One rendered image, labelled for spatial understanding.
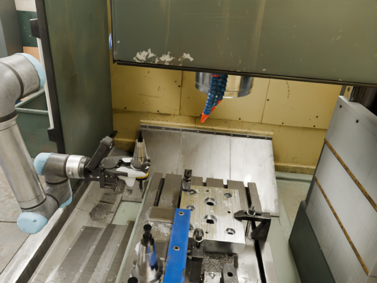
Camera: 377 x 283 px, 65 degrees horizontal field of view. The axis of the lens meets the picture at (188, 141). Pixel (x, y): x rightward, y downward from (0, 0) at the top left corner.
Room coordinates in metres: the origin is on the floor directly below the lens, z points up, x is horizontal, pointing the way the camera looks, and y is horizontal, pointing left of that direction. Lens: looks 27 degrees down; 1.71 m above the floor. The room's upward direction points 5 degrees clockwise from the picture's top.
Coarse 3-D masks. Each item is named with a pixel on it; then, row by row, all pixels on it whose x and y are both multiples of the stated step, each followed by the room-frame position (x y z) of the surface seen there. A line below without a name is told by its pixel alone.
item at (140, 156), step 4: (136, 140) 0.80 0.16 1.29; (136, 144) 0.79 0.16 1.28; (140, 144) 0.79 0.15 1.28; (144, 144) 0.79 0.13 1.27; (136, 148) 0.79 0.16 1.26; (140, 148) 0.78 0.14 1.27; (144, 148) 0.79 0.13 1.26; (136, 152) 0.78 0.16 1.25; (140, 152) 0.78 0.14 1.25; (144, 152) 0.79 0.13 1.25; (136, 156) 0.78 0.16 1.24; (140, 156) 0.78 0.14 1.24; (144, 156) 0.79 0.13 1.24; (136, 160) 0.78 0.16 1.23; (140, 160) 0.78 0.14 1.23; (144, 160) 0.78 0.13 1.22
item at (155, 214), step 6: (150, 210) 0.57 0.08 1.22; (156, 210) 0.57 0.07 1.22; (162, 210) 0.57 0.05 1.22; (168, 210) 0.57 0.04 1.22; (174, 210) 0.57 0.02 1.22; (150, 216) 0.54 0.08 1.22; (156, 216) 0.54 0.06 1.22; (162, 216) 0.55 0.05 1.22; (168, 216) 0.55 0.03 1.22; (162, 222) 0.53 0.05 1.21; (168, 222) 0.53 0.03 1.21
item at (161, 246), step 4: (156, 240) 0.47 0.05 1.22; (160, 240) 0.47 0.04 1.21; (156, 244) 0.46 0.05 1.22; (160, 244) 0.46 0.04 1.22; (164, 244) 0.46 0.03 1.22; (168, 244) 0.46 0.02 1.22; (136, 248) 0.44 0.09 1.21; (156, 248) 0.45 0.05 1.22; (160, 248) 0.45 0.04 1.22; (164, 248) 0.45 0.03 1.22; (136, 252) 0.43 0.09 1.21; (160, 252) 0.44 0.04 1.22; (164, 252) 0.44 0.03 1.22; (160, 256) 0.43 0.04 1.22; (164, 256) 0.43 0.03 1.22; (164, 260) 0.42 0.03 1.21
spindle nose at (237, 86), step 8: (200, 72) 0.75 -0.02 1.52; (200, 80) 0.74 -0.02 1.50; (208, 80) 0.73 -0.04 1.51; (232, 80) 0.71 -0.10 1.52; (240, 80) 0.72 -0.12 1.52; (248, 80) 0.73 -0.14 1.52; (200, 88) 0.74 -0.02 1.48; (208, 88) 0.73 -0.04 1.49; (232, 88) 0.71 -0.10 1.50; (240, 88) 0.72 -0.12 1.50; (248, 88) 0.74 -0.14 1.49; (224, 96) 0.71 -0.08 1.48; (232, 96) 0.72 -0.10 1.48; (240, 96) 0.72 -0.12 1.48
